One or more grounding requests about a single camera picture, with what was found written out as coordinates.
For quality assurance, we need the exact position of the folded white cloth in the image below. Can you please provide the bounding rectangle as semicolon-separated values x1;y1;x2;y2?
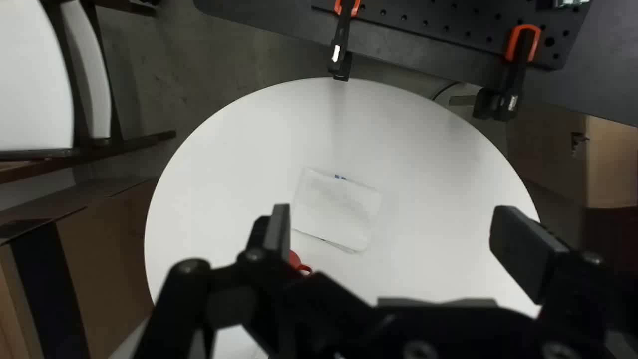
293;168;382;254

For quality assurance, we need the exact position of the white chair back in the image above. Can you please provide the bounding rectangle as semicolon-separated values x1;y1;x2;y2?
0;0;113;152

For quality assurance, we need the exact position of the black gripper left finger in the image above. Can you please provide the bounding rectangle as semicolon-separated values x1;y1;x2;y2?
241;204;291;270

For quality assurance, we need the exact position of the wooden shelf unit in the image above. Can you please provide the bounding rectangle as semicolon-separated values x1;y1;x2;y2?
0;132;175;359

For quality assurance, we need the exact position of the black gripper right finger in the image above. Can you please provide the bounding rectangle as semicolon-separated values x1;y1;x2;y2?
488;206;570;303

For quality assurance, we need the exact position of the orange black clamp right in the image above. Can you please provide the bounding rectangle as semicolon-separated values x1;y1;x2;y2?
472;24;542;122

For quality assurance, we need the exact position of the round white table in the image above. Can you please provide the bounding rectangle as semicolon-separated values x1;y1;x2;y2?
141;76;542;359

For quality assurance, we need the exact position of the orange black clamp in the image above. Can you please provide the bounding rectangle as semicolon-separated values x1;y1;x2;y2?
472;24;542;122
326;0;362;82

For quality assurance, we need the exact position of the orange black clamp left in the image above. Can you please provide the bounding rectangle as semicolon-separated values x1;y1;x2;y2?
326;0;362;82

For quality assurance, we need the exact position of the black perforated mounting board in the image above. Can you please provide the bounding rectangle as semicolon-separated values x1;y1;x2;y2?
193;0;638;128

